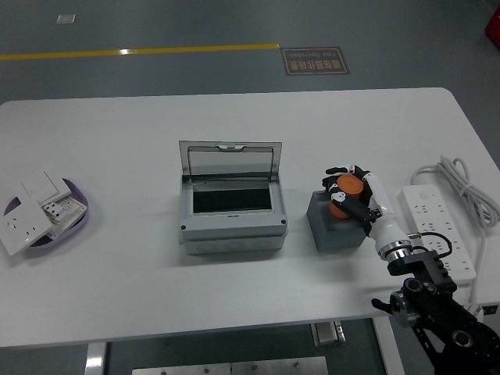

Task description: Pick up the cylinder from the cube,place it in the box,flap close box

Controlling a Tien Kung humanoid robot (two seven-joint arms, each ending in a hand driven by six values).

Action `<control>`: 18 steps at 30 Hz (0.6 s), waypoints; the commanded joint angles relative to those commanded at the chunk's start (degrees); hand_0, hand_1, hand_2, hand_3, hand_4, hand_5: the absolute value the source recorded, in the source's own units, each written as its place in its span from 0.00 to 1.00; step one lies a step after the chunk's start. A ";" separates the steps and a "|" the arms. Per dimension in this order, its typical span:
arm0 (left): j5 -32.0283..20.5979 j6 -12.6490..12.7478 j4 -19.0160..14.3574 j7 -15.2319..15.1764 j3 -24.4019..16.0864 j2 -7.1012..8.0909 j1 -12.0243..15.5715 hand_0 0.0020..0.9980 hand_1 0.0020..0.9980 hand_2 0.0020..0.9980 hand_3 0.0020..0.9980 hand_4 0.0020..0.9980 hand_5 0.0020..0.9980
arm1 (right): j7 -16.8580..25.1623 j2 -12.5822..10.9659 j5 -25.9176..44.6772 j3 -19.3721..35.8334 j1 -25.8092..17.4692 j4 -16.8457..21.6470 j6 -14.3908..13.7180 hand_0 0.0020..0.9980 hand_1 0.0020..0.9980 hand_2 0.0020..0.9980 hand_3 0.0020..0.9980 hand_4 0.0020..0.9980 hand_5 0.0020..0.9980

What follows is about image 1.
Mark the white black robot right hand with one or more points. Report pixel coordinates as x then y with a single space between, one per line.
381 203

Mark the orange cylinder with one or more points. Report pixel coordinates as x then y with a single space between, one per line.
349 187

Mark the grey plastic enclosure box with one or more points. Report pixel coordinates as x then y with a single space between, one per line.
234 230

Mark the smoky transparent box lid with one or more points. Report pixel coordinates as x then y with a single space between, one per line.
230 164

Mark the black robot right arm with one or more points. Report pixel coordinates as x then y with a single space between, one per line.
429 304

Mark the grey cube with round hole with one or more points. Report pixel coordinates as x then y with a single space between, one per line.
336 238

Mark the white table leg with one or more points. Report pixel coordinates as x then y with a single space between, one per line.
388 347

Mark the black table controller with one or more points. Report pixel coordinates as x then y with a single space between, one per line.
490 309

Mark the red object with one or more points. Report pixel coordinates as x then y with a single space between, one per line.
494 23

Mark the purple plastic tray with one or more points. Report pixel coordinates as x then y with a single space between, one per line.
74 234

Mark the white perforated module plate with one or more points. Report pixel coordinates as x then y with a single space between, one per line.
72 209

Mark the small white socket module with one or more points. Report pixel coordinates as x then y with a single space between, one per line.
54 211

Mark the white five-hole socket plate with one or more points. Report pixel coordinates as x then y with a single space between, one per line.
19 230

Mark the small metal floor plate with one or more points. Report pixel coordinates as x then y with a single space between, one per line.
65 18

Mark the metal under-table bracket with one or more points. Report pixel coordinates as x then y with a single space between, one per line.
326 335

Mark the metal base plate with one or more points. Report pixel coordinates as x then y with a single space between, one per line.
230 367

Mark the white blank switch plate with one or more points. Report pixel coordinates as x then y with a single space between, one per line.
41 185

